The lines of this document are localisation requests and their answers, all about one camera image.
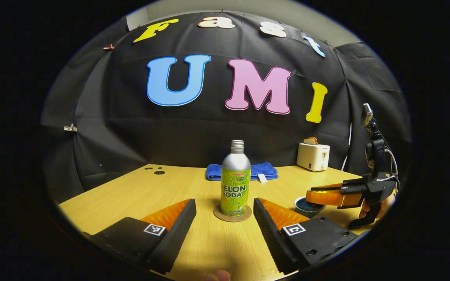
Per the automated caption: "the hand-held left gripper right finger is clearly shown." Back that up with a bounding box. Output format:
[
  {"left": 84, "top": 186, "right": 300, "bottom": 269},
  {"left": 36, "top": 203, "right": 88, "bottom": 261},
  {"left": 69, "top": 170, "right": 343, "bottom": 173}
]
[{"left": 253, "top": 197, "right": 358, "bottom": 276}]

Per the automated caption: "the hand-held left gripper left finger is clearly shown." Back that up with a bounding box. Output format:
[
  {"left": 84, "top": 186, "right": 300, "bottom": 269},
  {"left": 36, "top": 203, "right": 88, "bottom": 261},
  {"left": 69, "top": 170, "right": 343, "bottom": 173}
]
[{"left": 82, "top": 198, "right": 197, "bottom": 275}]

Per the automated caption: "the green teacup lid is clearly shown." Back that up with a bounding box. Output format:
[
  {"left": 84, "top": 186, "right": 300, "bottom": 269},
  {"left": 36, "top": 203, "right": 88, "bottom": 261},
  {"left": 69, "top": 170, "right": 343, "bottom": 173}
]
[{"left": 297, "top": 197, "right": 324, "bottom": 209}]

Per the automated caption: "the green teacup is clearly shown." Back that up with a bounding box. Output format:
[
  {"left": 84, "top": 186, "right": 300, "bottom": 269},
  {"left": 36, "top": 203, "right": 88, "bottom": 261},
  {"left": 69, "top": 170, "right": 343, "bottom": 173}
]
[{"left": 294, "top": 196, "right": 327, "bottom": 219}]

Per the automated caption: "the round brown coaster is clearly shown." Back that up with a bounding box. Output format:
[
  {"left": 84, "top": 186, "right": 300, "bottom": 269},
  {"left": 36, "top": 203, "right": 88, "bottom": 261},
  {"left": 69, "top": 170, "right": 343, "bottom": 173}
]
[{"left": 213, "top": 205, "right": 253, "bottom": 223}]

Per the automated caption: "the silver green water bottle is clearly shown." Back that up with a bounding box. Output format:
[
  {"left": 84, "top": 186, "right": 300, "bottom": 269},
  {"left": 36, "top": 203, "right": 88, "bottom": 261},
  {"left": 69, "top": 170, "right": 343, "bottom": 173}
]
[{"left": 220, "top": 140, "right": 252, "bottom": 217}]

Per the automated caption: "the white toaster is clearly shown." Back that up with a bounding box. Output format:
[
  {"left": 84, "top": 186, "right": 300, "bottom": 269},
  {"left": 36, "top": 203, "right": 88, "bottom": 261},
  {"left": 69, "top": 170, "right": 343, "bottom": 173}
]
[{"left": 296, "top": 143, "right": 330, "bottom": 172}]

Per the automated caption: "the blue folded towel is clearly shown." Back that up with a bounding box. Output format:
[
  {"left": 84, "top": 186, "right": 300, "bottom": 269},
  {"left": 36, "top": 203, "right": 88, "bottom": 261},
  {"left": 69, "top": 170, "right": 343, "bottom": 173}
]
[{"left": 205, "top": 162, "right": 279, "bottom": 183}]

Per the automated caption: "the black backdrop cloth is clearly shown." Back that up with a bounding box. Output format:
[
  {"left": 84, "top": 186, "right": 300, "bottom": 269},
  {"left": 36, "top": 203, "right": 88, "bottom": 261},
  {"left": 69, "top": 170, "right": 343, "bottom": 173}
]
[{"left": 41, "top": 10, "right": 411, "bottom": 203}]

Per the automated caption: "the white cable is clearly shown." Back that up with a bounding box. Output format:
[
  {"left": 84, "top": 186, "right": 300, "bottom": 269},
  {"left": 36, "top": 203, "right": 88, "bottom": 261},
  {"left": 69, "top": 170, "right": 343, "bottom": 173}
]
[{"left": 342, "top": 123, "right": 354, "bottom": 171}]

